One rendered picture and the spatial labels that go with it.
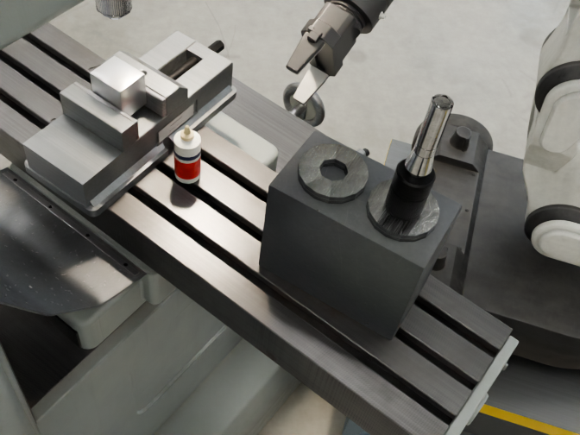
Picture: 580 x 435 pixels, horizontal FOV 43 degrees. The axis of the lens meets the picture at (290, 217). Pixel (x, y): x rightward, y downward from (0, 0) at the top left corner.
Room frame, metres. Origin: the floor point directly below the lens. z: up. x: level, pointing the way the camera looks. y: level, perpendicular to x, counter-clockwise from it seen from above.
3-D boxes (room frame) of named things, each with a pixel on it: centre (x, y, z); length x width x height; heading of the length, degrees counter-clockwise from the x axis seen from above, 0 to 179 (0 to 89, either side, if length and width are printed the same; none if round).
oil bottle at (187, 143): (0.73, 0.17, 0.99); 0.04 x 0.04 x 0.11
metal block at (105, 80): (0.78, 0.28, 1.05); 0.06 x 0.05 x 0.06; 63
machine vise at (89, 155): (0.81, 0.27, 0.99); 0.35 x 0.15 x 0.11; 153
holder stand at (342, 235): (0.60, -0.09, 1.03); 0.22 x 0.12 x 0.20; 67
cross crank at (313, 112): (1.21, 0.03, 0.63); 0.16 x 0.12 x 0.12; 151
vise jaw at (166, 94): (0.83, 0.26, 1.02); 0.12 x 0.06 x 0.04; 63
